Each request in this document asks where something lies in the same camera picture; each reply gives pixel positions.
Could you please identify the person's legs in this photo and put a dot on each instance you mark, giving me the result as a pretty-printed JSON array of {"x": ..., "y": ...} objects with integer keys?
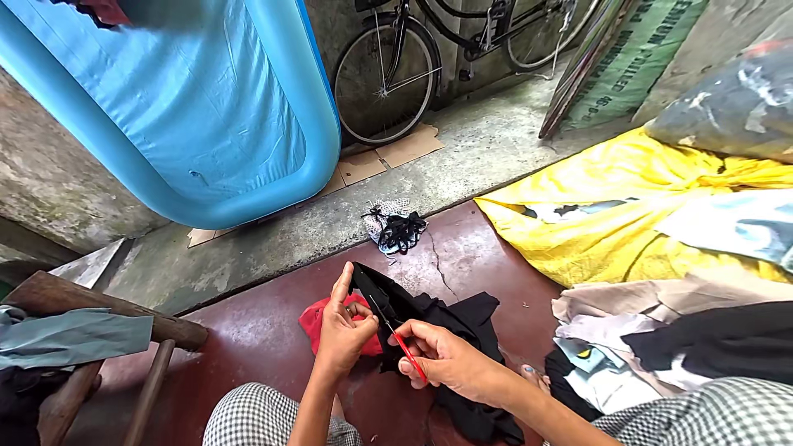
[{"x": 251, "y": 415}]

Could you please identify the person's left thumb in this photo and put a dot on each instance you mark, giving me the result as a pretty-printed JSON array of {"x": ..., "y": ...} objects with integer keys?
[{"x": 365, "y": 329}]

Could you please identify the person's left hand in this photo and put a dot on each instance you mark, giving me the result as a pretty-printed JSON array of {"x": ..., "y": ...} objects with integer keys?
[{"x": 337, "y": 340}]

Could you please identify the green printed sack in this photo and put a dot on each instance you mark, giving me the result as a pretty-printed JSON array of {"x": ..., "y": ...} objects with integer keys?
[{"x": 638, "y": 68}]

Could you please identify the person's left forearm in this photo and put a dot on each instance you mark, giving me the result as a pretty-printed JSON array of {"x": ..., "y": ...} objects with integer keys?
[{"x": 314, "y": 412}]

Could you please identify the person's right fingers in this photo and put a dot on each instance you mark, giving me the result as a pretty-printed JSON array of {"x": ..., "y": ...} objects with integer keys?
[{"x": 419, "y": 329}]

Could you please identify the white and blue cloth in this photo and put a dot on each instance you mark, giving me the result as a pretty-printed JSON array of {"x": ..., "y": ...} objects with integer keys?
[{"x": 731, "y": 223}]

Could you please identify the pile of mixed cloths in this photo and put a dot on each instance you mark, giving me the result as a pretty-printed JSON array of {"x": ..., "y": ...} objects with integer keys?
[{"x": 712, "y": 340}]

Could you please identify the black garment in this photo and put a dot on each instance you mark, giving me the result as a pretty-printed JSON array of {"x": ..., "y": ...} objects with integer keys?
[{"x": 461, "y": 322}]

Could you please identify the grey plastic bag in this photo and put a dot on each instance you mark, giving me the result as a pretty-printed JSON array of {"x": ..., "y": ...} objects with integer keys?
[{"x": 718, "y": 111}]

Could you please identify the brown cardboard piece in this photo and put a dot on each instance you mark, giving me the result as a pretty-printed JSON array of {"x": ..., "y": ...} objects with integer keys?
[
  {"x": 410, "y": 144},
  {"x": 360, "y": 167},
  {"x": 201, "y": 236}
]

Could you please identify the person's right forearm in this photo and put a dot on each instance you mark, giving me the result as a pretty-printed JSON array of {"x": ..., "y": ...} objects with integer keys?
[{"x": 551, "y": 415}]

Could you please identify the stack of flat sheets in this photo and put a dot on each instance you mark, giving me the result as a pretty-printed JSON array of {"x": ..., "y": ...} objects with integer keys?
[{"x": 579, "y": 74}]

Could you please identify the black-and-white checkered cloth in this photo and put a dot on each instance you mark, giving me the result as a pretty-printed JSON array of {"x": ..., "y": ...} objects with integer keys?
[{"x": 394, "y": 206}]

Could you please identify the wooden bench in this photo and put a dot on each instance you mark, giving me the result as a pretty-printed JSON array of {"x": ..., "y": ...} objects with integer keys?
[{"x": 62, "y": 292}]

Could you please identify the black cloth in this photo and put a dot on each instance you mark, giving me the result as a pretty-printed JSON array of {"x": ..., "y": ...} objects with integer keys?
[{"x": 18, "y": 402}]

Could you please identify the black bicycle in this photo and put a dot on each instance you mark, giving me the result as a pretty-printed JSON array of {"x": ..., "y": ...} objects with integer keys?
[{"x": 431, "y": 65}]

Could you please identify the person's left fingers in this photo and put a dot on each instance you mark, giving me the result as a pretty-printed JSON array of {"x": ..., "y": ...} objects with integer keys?
[{"x": 340, "y": 290}]

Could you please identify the red cloth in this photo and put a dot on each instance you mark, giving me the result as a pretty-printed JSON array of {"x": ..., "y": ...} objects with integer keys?
[{"x": 312, "y": 319}]

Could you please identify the person's right thumb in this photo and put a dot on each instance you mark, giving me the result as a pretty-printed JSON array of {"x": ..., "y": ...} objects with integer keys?
[{"x": 421, "y": 368}]

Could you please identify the grey-green cloth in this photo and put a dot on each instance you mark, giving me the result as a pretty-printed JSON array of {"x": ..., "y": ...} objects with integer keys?
[{"x": 74, "y": 337}]

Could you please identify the blue inflatable pool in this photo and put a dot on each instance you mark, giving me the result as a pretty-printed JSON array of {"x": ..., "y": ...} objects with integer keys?
[{"x": 124, "y": 167}]

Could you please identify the yellow sack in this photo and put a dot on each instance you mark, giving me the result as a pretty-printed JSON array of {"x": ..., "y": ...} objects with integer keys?
[{"x": 557, "y": 241}]

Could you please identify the person's right hand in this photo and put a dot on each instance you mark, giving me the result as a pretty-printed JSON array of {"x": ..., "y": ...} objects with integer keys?
[{"x": 458, "y": 365}]

